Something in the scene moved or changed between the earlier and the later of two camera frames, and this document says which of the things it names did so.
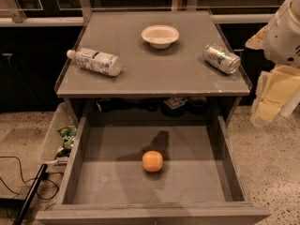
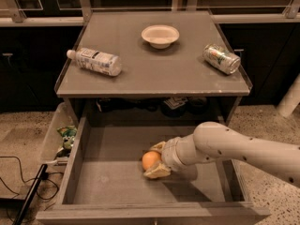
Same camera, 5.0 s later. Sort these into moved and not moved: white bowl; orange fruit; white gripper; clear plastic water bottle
Moved: white gripper
Not moved: orange fruit; white bowl; clear plastic water bottle
